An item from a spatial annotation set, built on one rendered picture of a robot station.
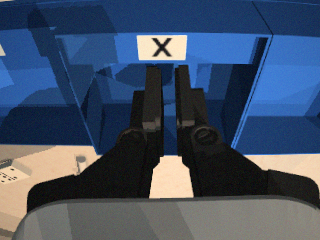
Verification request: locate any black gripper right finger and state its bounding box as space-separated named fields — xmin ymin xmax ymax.
xmin=174 ymin=65 xmax=320 ymax=209

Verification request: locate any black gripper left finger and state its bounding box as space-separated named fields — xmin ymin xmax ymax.
xmin=26 ymin=66 xmax=164 ymax=214

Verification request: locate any white domino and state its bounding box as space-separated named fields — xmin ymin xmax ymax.
xmin=0 ymin=160 xmax=32 ymax=184

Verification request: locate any blue bin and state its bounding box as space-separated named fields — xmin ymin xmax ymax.
xmin=0 ymin=0 xmax=320 ymax=156

